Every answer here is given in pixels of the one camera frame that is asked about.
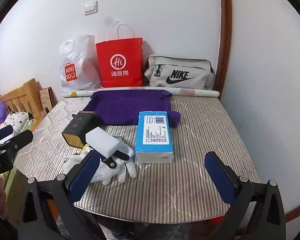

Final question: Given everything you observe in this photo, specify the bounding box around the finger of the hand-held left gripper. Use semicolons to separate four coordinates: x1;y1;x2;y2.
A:
0;125;14;144
0;130;34;153

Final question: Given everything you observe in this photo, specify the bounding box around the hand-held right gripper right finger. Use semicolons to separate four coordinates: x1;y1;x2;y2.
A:
204;151;287;240

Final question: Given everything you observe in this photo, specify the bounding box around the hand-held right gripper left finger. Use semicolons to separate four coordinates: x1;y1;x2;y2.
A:
18;151;108;240

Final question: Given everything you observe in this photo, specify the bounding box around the black clip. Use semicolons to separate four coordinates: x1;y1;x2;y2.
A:
100;150;133;169

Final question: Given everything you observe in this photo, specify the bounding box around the white sponge block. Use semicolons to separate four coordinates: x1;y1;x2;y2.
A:
85;128;123;159

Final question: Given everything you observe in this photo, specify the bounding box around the white drawstring mesh bag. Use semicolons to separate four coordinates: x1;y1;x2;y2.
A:
63;136;136;186

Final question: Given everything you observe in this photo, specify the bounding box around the white polka dot pillow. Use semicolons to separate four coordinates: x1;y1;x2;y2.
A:
4;112;29;132

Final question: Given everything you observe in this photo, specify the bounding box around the black tea tin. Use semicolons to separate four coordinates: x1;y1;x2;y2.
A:
62;111;96;148

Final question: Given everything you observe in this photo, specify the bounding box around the brown patterned notebook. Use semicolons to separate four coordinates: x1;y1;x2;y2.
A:
39;87;54;113

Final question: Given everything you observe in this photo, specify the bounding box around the blue tissue pack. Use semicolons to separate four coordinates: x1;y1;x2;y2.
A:
135;111;174;164

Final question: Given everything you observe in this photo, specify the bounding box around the purple towel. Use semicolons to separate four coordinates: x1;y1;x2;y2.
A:
72;89;182;128

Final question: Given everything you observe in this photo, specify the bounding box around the rolled white paper poster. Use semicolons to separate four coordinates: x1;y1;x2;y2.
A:
62;87;220;98

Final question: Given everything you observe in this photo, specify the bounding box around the white plastic shopping bag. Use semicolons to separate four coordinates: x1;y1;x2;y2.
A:
59;35;103;93

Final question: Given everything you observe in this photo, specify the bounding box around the red paper bag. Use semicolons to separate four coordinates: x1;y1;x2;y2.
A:
96;21;143;88

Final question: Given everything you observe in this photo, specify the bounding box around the grey waist bag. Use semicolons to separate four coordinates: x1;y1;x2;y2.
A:
143;54;216;90

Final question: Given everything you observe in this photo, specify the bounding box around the brown wooden door frame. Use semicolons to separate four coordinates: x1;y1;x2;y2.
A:
216;0;233;90

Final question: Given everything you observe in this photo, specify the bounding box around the white wall light switch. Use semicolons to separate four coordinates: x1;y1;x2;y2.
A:
84;1;99;15

